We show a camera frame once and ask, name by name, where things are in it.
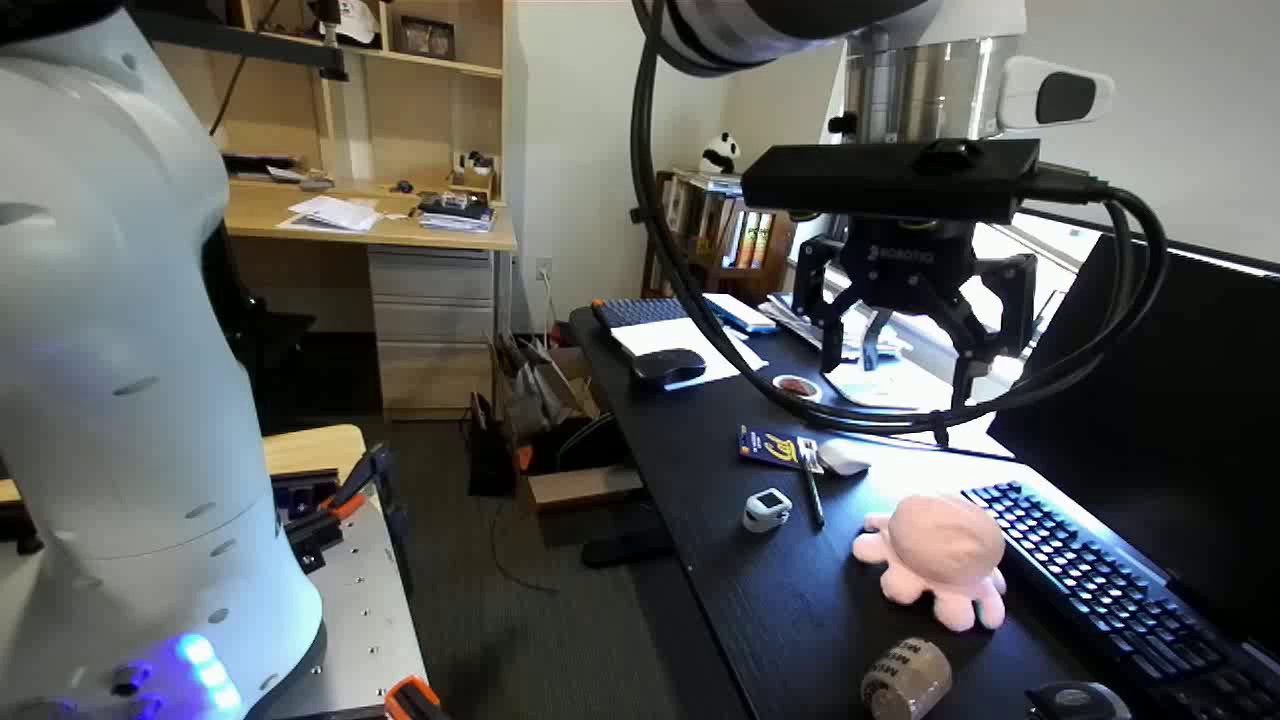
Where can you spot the robot mounting table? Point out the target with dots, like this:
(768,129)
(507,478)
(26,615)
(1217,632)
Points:
(365,615)

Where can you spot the white computer mouse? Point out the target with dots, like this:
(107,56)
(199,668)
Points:
(843,459)

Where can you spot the white masking tape roll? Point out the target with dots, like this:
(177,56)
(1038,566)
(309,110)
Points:
(777,389)

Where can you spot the brown ridged cylinder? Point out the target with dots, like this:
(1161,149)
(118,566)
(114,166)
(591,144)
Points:
(904,680)

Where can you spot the wooden hutch shelf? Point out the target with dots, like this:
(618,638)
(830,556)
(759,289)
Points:
(426,104)

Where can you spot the black computer monitor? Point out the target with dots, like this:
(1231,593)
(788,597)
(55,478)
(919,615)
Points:
(1175,413)

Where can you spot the light wooden desk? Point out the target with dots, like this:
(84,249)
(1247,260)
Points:
(440,332)

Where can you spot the orange black clamp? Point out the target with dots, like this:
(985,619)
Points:
(333,515)
(414,698)

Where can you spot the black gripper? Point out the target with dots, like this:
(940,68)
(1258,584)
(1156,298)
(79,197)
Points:
(921,260)

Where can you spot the small picture frame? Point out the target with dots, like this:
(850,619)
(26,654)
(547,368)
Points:
(426,38)

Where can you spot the white printed paper sheet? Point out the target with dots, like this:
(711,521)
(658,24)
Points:
(654,332)

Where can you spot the stack of papers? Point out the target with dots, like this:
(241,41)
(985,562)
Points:
(741,315)

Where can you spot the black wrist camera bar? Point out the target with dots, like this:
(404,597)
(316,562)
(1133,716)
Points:
(894,180)

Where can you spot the grey pen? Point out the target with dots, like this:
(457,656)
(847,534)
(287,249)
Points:
(812,492)

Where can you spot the black computer keyboard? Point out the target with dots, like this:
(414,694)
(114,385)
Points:
(1105,584)

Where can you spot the low bookshelf with books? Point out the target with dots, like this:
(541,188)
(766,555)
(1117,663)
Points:
(723,243)

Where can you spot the loose white papers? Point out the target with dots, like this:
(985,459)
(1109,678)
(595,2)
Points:
(333,212)

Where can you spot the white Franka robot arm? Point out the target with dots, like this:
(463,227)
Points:
(107,332)

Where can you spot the dark bags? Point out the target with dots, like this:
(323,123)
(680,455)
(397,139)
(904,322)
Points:
(532,413)

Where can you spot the black computer mouse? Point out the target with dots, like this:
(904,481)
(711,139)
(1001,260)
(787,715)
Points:
(664,367)

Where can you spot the pink octopus plush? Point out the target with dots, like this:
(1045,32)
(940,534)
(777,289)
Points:
(932,555)

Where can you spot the panda plush toy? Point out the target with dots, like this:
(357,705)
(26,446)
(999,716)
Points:
(723,152)

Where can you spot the flat cardboard box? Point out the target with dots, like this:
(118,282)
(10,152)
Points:
(582,488)

